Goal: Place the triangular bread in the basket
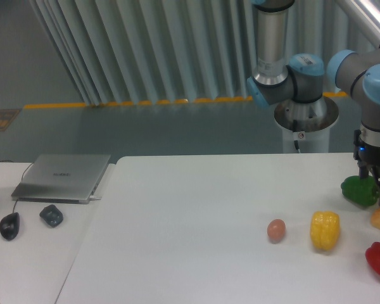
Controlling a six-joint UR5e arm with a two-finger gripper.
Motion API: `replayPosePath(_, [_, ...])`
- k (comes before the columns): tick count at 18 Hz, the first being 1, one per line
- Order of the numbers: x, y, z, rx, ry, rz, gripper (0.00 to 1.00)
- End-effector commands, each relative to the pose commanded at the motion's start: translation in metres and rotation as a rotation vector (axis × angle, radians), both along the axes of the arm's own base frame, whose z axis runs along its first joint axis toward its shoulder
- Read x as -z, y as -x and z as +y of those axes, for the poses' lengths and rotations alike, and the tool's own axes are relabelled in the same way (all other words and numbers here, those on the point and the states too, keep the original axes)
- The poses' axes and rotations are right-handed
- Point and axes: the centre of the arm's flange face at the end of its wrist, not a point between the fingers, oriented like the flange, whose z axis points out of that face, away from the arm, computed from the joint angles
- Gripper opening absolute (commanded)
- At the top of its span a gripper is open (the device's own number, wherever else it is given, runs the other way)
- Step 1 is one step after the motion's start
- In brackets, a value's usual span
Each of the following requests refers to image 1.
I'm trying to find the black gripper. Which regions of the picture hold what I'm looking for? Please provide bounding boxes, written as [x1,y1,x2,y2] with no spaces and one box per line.
[353,129,380,206]

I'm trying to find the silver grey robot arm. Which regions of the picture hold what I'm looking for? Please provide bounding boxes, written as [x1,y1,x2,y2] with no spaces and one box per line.
[246,1,380,204]

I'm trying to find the green bell pepper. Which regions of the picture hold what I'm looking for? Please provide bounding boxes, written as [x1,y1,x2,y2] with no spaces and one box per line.
[341,175,380,207]

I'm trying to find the yellow bell pepper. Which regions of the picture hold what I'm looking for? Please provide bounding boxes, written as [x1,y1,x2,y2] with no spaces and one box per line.
[310,211,341,251]

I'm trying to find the brown egg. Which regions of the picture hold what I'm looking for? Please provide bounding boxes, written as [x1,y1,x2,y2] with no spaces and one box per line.
[267,218,286,243]

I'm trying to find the silver closed laptop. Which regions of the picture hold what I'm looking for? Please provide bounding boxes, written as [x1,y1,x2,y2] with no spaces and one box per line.
[11,154,110,204]

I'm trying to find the black computer mouse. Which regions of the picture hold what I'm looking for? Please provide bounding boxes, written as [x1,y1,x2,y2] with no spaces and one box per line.
[0,212,20,241]

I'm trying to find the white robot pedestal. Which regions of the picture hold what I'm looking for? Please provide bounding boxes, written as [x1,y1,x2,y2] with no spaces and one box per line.
[274,97,339,153]

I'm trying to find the black mouse cable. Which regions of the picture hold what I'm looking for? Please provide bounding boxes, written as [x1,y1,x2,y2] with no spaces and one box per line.
[0,160,39,216]

